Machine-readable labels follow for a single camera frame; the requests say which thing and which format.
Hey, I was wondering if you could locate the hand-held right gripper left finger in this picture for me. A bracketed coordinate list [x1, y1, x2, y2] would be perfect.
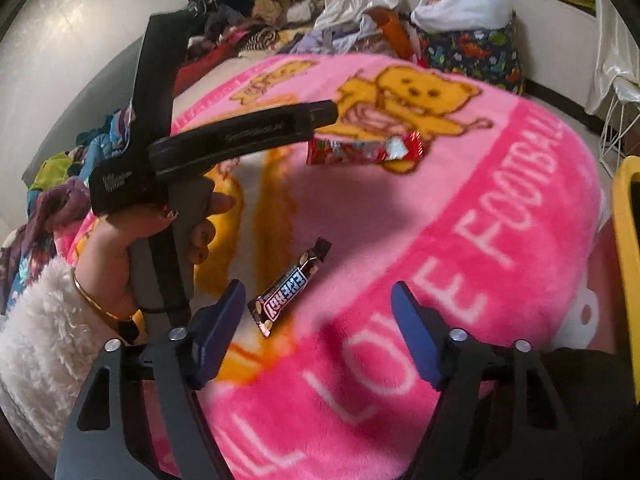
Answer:
[55, 280, 246, 480]

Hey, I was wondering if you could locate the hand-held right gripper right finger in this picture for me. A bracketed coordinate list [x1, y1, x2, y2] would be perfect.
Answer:
[390, 281, 591, 480]

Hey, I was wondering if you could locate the gold bracelet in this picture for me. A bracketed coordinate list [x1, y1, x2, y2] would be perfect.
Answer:
[71, 266, 139, 324]

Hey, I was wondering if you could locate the grey lilac crumpled cloth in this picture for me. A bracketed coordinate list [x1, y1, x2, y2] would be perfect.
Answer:
[295, 14, 382, 57]

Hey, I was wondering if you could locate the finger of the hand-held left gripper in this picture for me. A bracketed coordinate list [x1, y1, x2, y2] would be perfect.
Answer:
[149, 100, 339, 177]
[125, 7, 212, 157]

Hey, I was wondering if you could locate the grey bed headboard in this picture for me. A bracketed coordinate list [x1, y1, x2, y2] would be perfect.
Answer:
[20, 40, 147, 182]

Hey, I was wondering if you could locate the pile of clothes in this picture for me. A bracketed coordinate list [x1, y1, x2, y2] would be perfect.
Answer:
[0, 0, 332, 311]

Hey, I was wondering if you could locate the dinosaur print laundry basket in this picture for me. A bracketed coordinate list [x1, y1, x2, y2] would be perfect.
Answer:
[415, 20, 527, 97]

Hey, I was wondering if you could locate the brown chocolate bar wrapper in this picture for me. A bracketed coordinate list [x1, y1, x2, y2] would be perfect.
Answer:
[247, 237, 334, 339]

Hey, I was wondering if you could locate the white plastic bag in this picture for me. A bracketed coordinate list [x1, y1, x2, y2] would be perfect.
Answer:
[410, 0, 517, 37]

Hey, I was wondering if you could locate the white wire stool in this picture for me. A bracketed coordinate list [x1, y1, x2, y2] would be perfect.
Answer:
[597, 77, 640, 179]

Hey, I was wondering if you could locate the yellow black trash bin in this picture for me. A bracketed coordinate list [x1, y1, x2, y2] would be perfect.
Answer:
[612, 156, 640, 367]

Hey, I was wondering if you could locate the orange bag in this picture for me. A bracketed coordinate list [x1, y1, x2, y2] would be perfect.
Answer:
[365, 7, 427, 64]

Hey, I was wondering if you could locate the red snack wrapper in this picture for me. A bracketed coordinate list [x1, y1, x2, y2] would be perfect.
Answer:
[306, 130, 427, 169]

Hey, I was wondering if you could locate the person's left forearm white sleeve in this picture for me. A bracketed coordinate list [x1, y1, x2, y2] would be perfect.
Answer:
[0, 257, 146, 441]

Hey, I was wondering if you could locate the pink bear printed blanket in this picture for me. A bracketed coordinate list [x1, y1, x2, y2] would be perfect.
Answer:
[55, 52, 613, 480]

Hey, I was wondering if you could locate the person's left hand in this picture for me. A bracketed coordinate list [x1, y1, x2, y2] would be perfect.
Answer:
[75, 194, 237, 321]

